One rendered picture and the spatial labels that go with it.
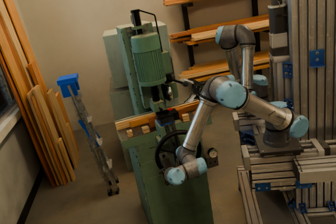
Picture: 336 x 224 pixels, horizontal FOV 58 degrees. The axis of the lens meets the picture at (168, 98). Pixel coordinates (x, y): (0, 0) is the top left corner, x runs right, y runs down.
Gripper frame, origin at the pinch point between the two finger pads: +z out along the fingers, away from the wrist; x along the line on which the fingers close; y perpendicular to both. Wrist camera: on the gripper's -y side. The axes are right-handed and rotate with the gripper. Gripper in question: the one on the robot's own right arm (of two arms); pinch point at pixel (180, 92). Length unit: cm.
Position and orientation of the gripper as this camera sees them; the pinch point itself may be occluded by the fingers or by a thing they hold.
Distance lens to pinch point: 187.8
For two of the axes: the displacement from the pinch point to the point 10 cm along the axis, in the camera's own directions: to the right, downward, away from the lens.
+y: 2.8, 1.8, -9.4
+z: -9.4, 2.3, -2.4
